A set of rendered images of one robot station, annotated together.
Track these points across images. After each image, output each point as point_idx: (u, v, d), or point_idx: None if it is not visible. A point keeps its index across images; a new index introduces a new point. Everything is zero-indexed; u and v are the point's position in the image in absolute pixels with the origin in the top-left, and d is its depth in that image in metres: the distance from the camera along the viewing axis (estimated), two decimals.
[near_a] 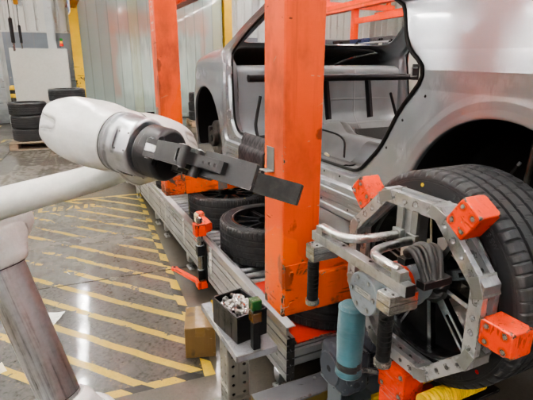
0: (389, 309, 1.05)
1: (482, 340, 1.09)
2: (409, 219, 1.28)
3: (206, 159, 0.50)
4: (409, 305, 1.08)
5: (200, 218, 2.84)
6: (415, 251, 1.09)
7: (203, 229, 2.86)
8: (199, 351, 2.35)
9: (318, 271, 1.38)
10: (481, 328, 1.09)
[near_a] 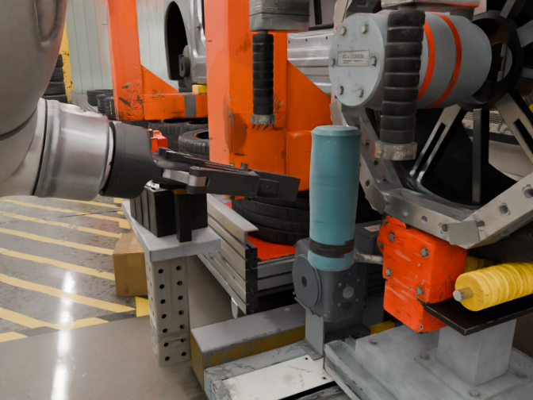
0: None
1: None
2: None
3: None
4: None
5: (150, 130, 2.21)
6: None
7: (155, 145, 2.22)
8: (135, 287, 1.71)
9: (273, 55, 0.74)
10: None
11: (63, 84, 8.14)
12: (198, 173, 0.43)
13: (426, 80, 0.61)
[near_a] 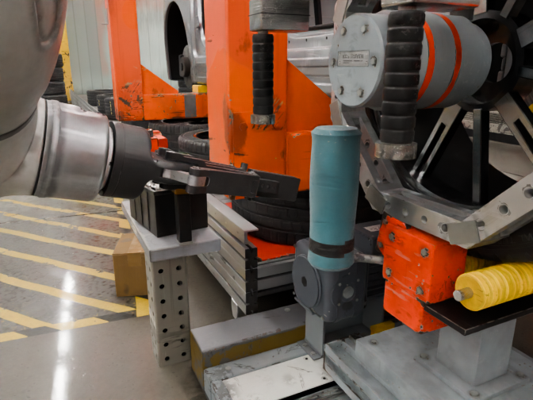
0: None
1: None
2: None
3: None
4: None
5: (150, 130, 2.21)
6: None
7: (155, 145, 2.22)
8: (135, 287, 1.71)
9: (273, 55, 0.74)
10: None
11: (63, 84, 8.14)
12: (198, 173, 0.43)
13: (426, 80, 0.61)
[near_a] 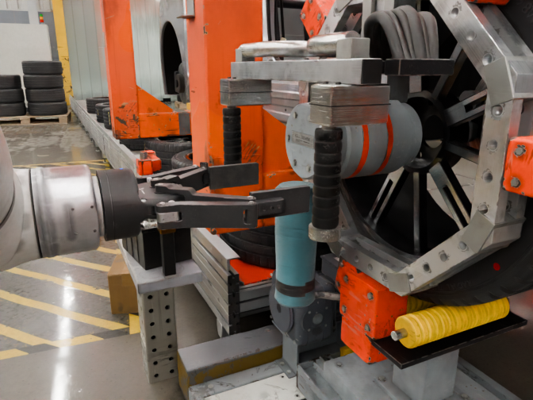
0: (330, 109, 0.54)
1: (511, 182, 0.57)
2: None
3: (267, 205, 0.46)
4: (373, 113, 0.56)
5: (144, 152, 2.33)
6: (383, 12, 0.57)
7: (148, 167, 2.34)
8: (128, 305, 1.83)
9: (240, 125, 0.87)
10: (511, 157, 0.57)
11: (63, 91, 8.26)
12: None
13: (362, 159, 0.73)
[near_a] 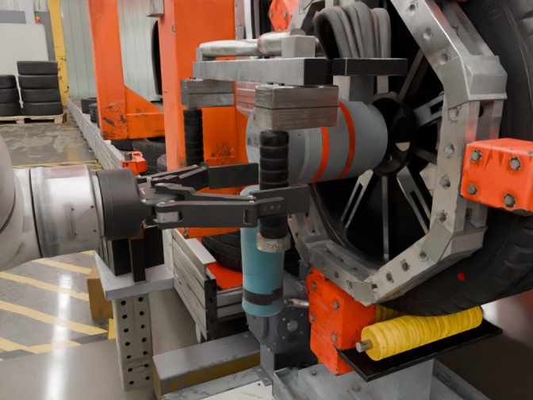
0: (272, 112, 0.50)
1: (468, 189, 0.53)
2: None
3: (267, 205, 0.46)
4: (320, 115, 0.53)
5: (128, 154, 2.29)
6: (331, 9, 0.54)
7: (133, 168, 2.31)
8: (109, 309, 1.80)
9: (201, 128, 0.83)
10: (467, 163, 0.54)
11: (59, 91, 8.22)
12: None
13: (322, 163, 0.70)
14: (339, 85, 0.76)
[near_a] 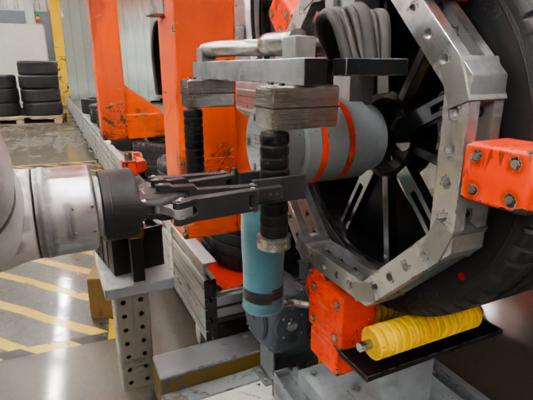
0: (272, 112, 0.50)
1: (469, 189, 0.53)
2: None
3: (267, 191, 0.51)
4: (320, 115, 0.53)
5: (128, 154, 2.29)
6: (332, 9, 0.54)
7: (133, 168, 2.31)
8: (109, 309, 1.80)
9: (201, 128, 0.83)
10: (468, 163, 0.54)
11: (59, 91, 8.22)
12: None
13: (322, 163, 0.70)
14: (339, 85, 0.76)
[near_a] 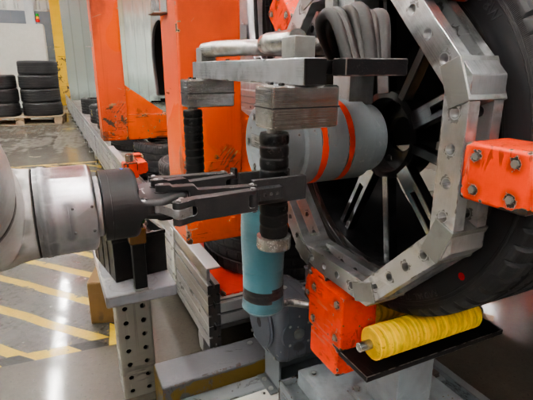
0: (272, 112, 0.50)
1: (469, 189, 0.53)
2: None
3: (267, 191, 0.51)
4: (320, 115, 0.53)
5: (129, 155, 2.26)
6: (332, 8, 0.53)
7: (134, 170, 2.27)
8: (109, 314, 1.77)
9: (201, 128, 0.83)
10: (468, 163, 0.53)
11: (59, 91, 8.19)
12: None
13: (322, 163, 0.70)
14: (339, 85, 0.76)
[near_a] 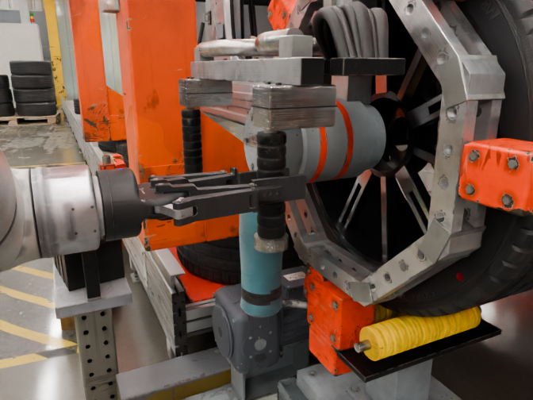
0: (269, 112, 0.50)
1: (466, 189, 0.53)
2: None
3: (267, 191, 0.51)
4: (318, 115, 0.53)
5: (107, 156, 2.21)
6: (329, 8, 0.53)
7: None
8: None
9: (200, 128, 0.83)
10: (465, 163, 0.53)
11: (51, 91, 8.14)
12: None
13: (320, 163, 0.70)
14: (337, 85, 0.76)
